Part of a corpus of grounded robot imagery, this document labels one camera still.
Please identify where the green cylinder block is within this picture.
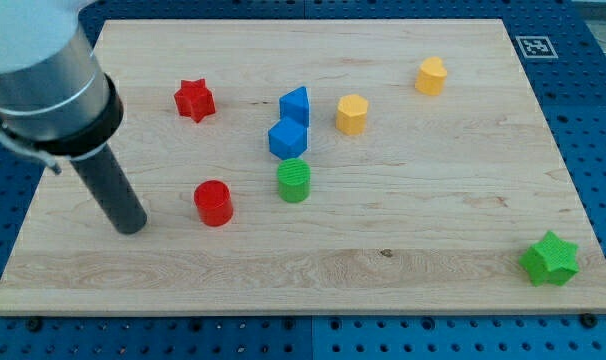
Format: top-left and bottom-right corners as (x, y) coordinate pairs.
(277, 158), (311, 203)

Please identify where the red star block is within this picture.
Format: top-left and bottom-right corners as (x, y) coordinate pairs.
(174, 78), (216, 123)

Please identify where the white fiducial marker tag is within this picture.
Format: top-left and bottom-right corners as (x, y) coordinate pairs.
(515, 35), (558, 59)

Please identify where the blue cube block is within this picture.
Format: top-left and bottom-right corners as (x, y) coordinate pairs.
(268, 117), (308, 160)

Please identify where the yellow hexagon block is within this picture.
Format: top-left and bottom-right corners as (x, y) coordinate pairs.
(335, 94), (369, 135)

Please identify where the red cylinder block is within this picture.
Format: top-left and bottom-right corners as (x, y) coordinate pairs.
(194, 180), (234, 227)

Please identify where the green star block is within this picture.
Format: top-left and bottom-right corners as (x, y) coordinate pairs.
(518, 231), (580, 286)

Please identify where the yellow heart block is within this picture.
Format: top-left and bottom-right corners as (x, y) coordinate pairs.
(415, 56), (448, 96)

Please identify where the light wooden board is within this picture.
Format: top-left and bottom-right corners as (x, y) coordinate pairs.
(0, 19), (606, 317)

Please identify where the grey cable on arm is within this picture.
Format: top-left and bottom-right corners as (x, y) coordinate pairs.
(0, 121), (63, 176)

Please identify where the blue triangle block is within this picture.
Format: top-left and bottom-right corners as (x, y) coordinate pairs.
(279, 86), (310, 128)

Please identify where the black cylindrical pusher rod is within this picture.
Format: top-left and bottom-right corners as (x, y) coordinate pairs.
(71, 144), (147, 234)

